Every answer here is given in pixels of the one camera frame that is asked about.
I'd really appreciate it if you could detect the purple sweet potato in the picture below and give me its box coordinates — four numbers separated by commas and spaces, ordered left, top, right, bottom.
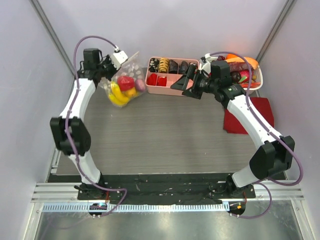
228, 62, 248, 73

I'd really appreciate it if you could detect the clear polka dot zip bag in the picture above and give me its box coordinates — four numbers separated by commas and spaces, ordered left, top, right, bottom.
98, 52, 147, 108

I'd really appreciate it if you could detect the purple red onion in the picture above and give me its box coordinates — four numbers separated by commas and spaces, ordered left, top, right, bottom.
135, 78, 146, 92

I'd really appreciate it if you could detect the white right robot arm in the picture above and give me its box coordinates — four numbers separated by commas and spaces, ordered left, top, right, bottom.
171, 60, 295, 198

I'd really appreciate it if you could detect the dark grapes bunch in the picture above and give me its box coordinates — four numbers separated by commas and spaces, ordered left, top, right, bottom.
217, 55, 226, 61

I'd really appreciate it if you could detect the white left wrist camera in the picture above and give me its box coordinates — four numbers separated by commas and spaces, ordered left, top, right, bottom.
110, 45, 129, 70

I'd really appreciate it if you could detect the orange fruit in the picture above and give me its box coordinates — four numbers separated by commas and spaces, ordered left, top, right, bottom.
124, 87, 139, 99

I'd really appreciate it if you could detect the red cloth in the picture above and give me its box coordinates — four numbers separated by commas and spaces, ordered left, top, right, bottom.
222, 96, 276, 135

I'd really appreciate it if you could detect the yellow banana bunch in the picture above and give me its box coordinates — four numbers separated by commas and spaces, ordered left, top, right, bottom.
108, 81, 130, 107

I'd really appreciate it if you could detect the small orange tangerine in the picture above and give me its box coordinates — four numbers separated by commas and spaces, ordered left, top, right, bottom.
225, 53, 237, 60

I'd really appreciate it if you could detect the dark plum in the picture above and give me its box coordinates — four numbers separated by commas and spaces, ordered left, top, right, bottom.
230, 71, 242, 84

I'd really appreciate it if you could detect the orange papaya slice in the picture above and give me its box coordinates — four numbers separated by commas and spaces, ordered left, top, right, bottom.
226, 57, 259, 70

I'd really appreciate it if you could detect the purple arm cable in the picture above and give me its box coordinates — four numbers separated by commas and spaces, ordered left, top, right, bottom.
44, 35, 128, 230
209, 51, 305, 220

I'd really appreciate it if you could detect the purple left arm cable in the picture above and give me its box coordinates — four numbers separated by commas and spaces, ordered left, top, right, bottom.
44, 35, 128, 230

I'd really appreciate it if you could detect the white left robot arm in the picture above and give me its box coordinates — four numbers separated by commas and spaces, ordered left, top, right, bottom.
49, 48, 128, 200

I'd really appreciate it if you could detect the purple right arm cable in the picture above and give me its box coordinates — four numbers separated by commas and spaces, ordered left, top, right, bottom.
209, 51, 305, 220

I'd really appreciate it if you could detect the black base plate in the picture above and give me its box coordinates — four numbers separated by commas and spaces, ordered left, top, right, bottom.
75, 173, 256, 206

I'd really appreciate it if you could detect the pink dragon fruit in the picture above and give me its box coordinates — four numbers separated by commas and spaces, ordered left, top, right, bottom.
239, 70, 250, 84

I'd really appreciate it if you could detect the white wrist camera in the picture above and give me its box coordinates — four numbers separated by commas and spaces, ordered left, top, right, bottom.
199, 53, 218, 75
110, 45, 129, 70

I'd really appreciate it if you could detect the white fruit basket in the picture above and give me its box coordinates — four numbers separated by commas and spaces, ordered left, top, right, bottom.
199, 56, 264, 96

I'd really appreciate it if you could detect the pink compartment box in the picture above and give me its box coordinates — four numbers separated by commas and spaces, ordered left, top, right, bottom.
145, 56, 200, 96

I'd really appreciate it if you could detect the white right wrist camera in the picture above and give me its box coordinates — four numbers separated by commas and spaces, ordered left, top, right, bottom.
199, 53, 218, 75

